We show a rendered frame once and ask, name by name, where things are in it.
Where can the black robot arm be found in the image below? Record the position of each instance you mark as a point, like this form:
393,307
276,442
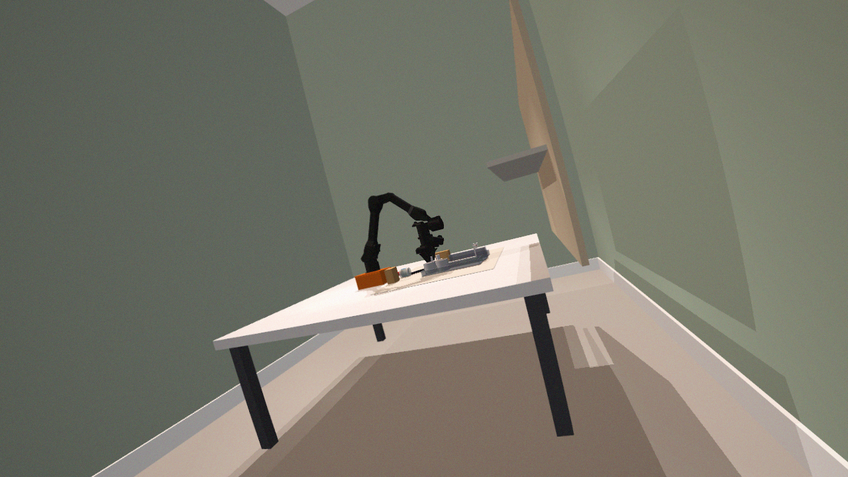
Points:
375,204

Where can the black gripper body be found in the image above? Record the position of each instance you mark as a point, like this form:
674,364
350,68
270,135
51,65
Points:
425,246

